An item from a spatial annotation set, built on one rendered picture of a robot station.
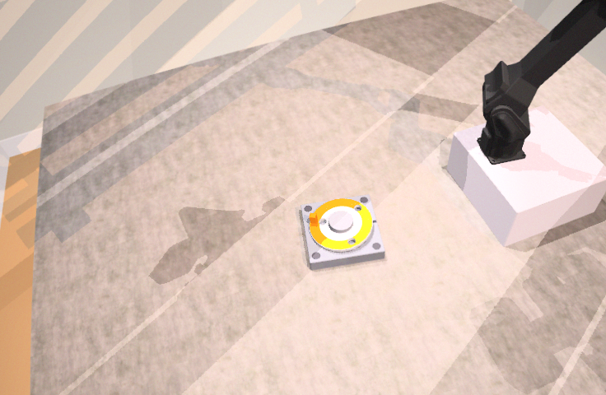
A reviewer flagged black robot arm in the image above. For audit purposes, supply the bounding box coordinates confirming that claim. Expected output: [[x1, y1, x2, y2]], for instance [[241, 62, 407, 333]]
[[477, 0, 606, 165]]

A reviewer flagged orange round plate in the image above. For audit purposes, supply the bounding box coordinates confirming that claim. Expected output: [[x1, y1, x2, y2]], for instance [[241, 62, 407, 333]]
[[309, 198, 373, 252]]

